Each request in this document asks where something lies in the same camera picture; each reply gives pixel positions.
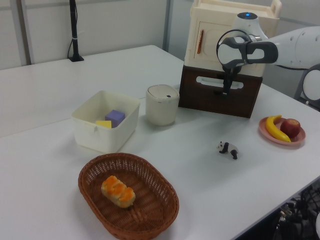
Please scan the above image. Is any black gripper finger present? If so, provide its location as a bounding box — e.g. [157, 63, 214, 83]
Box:
[222, 71, 234, 96]

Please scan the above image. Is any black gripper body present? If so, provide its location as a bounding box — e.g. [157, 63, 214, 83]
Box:
[221, 63, 245, 84]

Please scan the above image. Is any wooden drawer with white handle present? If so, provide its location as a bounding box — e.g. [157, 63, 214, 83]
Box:
[178, 65, 263, 98]

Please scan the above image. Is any dark brown wooden cabinet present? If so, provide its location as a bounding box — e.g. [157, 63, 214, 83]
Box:
[177, 65, 263, 119]

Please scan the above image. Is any cream plastic storage box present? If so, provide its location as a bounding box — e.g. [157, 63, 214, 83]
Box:
[183, 0, 282, 77]

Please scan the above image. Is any yellow banana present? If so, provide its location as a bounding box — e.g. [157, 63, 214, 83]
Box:
[264, 114, 292, 143]

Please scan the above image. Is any panda figurine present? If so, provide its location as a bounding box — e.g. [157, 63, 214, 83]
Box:
[216, 140, 240, 161]

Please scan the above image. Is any small white lidded trash can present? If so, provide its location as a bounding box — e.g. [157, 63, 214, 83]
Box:
[145, 84, 180, 126]

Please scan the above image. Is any red apple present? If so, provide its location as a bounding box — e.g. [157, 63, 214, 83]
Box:
[279, 118, 301, 138]

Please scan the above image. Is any pink plate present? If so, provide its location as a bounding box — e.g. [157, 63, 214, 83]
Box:
[258, 116, 307, 150]

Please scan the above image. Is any purple cube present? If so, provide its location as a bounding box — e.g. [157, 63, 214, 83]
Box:
[104, 109, 126, 128]

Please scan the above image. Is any yellow cube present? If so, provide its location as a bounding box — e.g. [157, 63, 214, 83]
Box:
[95, 120, 113, 129]

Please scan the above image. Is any white plastic bin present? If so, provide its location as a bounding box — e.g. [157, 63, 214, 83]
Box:
[71, 89, 141, 154]

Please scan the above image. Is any brown wicker basket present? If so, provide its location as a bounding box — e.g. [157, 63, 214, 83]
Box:
[77, 152, 180, 240]

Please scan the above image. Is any orange-topped bread loaf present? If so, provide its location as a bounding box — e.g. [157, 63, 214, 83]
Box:
[100, 175, 137, 208]

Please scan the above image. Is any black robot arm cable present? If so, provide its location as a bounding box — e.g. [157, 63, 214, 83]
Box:
[215, 29, 253, 55]

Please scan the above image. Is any copper storage box door handle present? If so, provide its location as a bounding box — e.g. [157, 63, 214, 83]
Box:
[197, 29, 205, 55]

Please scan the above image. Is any black cable bundle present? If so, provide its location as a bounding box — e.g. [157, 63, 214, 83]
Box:
[274, 184, 320, 240]

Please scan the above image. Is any black camera stand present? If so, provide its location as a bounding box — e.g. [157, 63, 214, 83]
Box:
[67, 0, 85, 63]

